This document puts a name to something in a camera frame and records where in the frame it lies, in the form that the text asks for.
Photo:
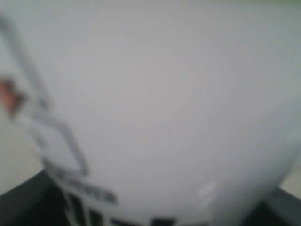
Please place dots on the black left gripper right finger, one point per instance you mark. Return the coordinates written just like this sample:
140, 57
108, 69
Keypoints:
279, 209

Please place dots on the clear plastic drink bottle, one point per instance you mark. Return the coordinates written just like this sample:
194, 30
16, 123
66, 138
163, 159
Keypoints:
157, 112

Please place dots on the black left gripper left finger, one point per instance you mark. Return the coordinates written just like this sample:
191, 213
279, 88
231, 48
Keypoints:
36, 202

